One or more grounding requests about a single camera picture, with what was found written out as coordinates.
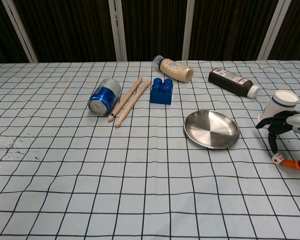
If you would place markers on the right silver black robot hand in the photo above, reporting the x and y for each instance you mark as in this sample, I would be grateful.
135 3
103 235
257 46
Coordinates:
298 122

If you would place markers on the white paper cup blue stripe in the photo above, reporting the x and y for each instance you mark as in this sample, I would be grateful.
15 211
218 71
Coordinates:
281 101

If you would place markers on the white die red dots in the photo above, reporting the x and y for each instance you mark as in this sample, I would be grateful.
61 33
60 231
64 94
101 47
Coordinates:
278 159

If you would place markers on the round stainless steel plate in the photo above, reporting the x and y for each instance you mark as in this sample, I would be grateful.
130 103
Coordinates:
210 130

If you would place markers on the dark brown bottle white cap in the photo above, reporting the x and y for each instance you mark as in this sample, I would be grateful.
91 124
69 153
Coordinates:
227 81

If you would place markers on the cream sauce squeeze bottle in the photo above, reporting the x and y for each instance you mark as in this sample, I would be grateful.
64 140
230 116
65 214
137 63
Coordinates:
176 70

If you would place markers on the blue toy building brick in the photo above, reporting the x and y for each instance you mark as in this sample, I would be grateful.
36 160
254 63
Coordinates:
161 96

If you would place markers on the checkered light blue tablecloth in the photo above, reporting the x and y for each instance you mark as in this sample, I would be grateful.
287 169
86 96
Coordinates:
150 187

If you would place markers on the plain wooden drumstick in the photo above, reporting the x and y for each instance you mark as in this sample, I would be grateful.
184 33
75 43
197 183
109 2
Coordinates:
133 102

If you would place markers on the wooden drumstick with black band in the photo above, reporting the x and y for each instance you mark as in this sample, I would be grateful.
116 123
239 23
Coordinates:
126 98

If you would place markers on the black pleated curtain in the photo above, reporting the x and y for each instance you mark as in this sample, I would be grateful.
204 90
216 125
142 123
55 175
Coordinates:
152 25

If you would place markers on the blue silver drink can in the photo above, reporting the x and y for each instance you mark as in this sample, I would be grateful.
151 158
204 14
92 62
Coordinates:
105 96

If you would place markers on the white metal frame post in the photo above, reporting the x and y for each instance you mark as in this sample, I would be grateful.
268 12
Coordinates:
272 30
190 30
20 30
117 30

